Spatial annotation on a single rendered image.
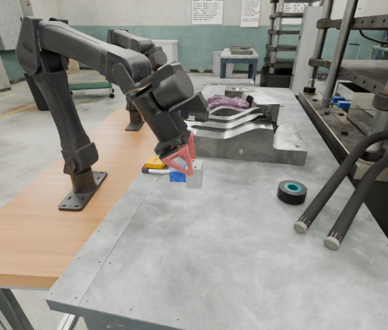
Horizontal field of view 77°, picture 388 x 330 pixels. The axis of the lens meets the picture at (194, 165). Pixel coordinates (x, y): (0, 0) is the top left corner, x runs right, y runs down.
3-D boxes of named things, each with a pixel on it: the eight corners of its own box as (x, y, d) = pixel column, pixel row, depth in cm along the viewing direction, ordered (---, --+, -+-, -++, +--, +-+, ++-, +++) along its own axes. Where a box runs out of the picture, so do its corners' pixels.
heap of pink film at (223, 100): (202, 113, 124) (203, 98, 120) (198, 104, 140) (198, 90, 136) (252, 112, 126) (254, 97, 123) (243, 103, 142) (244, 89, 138)
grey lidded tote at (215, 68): (211, 77, 709) (211, 65, 693) (213, 74, 745) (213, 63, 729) (231, 77, 697) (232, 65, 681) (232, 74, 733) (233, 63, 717)
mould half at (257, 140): (171, 154, 98) (170, 121, 91) (186, 130, 120) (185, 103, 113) (303, 165, 89) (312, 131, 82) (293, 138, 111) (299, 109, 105)
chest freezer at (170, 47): (179, 73, 773) (177, 39, 727) (173, 76, 706) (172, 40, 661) (133, 71, 793) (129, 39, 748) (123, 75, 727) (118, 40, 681)
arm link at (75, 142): (101, 162, 72) (59, 40, 58) (84, 173, 67) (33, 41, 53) (86, 162, 75) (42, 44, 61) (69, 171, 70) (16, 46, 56)
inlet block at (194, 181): (147, 186, 60) (145, 166, 57) (153, 175, 64) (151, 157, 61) (200, 188, 58) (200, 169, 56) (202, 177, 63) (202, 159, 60)
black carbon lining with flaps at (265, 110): (189, 133, 98) (189, 110, 94) (196, 120, 112) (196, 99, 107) (279, 140, 92) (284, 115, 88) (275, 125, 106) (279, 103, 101)
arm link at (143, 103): (178, 106, 53) (160, 77, 51) (167, 117, 49) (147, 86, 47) (155, 117, 57) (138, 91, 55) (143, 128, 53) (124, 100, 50)
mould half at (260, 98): (180, 128, 123) (179, 106, 118) (178, 112, 146) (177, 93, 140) (276, 124, 127) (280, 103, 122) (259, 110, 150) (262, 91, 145)
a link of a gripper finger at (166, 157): (205, 159, 60) (185, 127, 56) (202, 174, 53) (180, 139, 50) (182, 170, 62) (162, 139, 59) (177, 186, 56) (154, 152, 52)
